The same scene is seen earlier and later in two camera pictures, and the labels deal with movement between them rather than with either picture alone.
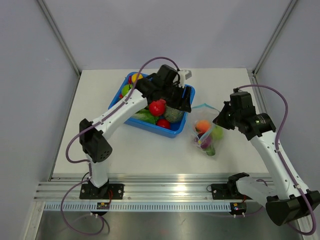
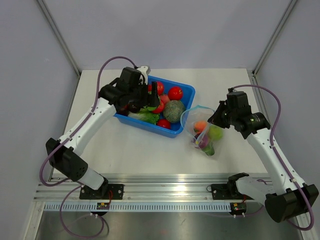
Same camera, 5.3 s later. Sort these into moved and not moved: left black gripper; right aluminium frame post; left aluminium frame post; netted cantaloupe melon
Moved: left black gripper
Not moved: netted cantaloupe melon; right aluminium frame post; left aluminium frame post
